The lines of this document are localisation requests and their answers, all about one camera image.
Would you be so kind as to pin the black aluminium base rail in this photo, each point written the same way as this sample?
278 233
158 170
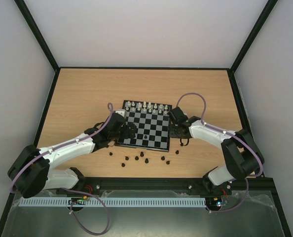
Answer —
96 185

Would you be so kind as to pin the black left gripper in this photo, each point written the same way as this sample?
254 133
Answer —
126 135

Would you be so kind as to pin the light blue slotted cable duct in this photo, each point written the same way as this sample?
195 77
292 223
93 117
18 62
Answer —
112 202

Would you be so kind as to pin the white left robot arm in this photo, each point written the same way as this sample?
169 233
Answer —
35 169

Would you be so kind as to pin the black and silver chessboard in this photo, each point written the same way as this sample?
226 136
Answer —
148 124

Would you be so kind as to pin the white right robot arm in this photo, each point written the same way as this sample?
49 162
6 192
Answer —
241 155

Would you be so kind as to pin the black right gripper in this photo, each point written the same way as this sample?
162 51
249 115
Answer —
175 131

